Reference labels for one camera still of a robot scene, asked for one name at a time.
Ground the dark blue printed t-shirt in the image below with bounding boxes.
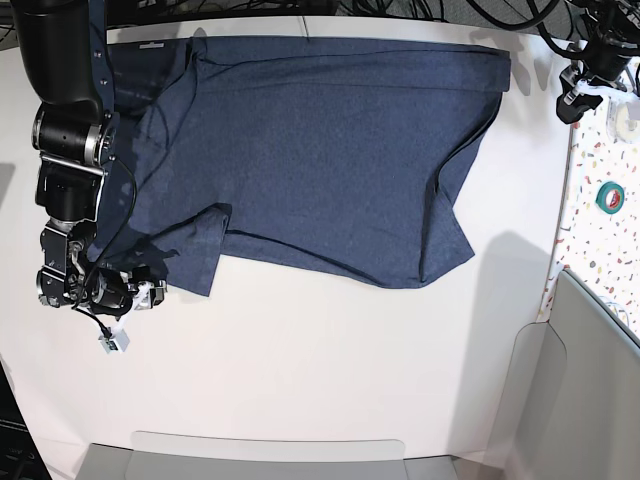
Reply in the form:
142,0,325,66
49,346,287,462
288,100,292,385
90,36,511,295

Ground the grey chair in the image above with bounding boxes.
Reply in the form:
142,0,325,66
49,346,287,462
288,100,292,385
78,270,639,479

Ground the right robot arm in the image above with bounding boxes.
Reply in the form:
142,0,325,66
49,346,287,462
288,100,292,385
11,1,166,318

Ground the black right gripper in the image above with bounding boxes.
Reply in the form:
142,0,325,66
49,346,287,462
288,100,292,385
84,266,167,318

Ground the terrazzo patterned side table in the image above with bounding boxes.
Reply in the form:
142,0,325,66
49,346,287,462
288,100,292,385
537,99,639,335

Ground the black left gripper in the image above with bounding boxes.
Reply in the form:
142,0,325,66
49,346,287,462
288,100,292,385
556,44,635,123

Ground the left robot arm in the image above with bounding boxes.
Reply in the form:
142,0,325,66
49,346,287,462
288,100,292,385
537,1,639,125

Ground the green tape roll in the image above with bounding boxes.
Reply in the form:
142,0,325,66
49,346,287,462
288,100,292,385
596,181,625,215

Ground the clear tape dispenser roll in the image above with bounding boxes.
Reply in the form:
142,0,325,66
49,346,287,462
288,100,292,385
606,90,639,144

